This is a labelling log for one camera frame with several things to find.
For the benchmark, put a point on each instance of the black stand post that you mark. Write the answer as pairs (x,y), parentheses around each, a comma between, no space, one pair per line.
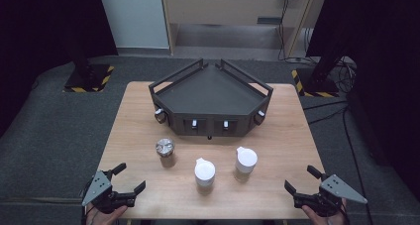
(81,59)
(327,66)

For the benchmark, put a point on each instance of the person's right hand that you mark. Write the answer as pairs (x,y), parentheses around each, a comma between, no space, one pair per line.
(325,220)

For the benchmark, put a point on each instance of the white-lid jar pale spice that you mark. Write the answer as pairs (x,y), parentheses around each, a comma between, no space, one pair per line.
(246,160)

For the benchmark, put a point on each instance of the dark grey corner rack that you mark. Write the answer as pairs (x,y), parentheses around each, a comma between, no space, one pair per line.
(211,96)

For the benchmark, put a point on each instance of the light wooden cabinet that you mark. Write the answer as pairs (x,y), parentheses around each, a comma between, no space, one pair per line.
(228,10)

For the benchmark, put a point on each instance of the black curtain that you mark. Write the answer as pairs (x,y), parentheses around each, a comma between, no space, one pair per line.
(33,36)
(386,53)

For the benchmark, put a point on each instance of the black-yellow striped stand base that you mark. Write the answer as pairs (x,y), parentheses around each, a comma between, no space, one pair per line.
(302,83)
(99,83)

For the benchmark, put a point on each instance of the white panel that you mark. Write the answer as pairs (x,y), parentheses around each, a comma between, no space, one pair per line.
(135,17)

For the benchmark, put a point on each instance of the white-lid jar brown spice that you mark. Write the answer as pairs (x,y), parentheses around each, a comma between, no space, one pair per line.
(204,172)

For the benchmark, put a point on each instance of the silver-lid glass spice jar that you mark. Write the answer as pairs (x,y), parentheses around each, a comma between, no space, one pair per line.
(164,148)

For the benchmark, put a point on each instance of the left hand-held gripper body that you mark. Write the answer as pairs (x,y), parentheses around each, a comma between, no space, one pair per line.
(99,185)

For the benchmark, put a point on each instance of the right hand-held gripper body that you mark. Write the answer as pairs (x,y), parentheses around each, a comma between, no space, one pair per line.
(336,187)

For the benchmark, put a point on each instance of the person's left hand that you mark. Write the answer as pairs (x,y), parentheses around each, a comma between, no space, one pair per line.
(102,217)

